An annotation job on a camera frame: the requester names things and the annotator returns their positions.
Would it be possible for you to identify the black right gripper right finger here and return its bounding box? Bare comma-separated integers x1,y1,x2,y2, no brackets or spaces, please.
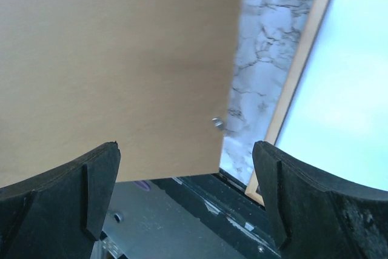
252,141,387,259

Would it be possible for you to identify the photo print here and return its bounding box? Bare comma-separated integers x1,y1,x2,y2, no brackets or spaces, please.
274,0,388,192

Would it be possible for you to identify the brown cardboard backing board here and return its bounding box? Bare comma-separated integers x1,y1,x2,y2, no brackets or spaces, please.
1,0,241,186

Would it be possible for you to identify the blue wooden picture frame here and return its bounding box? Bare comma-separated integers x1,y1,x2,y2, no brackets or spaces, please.
244,0,345,204

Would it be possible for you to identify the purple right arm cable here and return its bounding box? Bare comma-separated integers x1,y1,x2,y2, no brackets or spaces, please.
133,180,152,192

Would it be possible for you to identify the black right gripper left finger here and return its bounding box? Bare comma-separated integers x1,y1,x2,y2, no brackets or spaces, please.
1,142,121,258

